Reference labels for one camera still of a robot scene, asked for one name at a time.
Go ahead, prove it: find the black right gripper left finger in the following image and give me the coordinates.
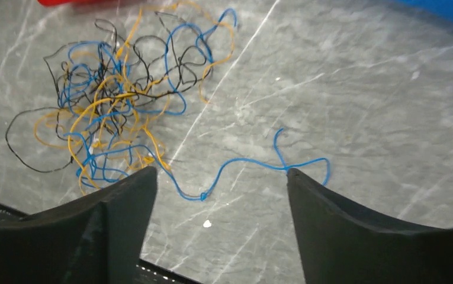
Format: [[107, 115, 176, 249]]
[[0, 166, 158, 283]]

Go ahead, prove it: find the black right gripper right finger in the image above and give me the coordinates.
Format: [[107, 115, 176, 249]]
[[287, 169, 453, 284]]

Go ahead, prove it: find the yellow wire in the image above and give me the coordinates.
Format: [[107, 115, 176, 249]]
[[34, 0, 236, 196]]

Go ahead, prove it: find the blue wire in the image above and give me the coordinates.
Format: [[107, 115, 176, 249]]
[[58, 8, 332, 202]]

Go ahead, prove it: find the red plastic bin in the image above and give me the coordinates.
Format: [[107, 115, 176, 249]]
[[37, 0, 90, 7]]

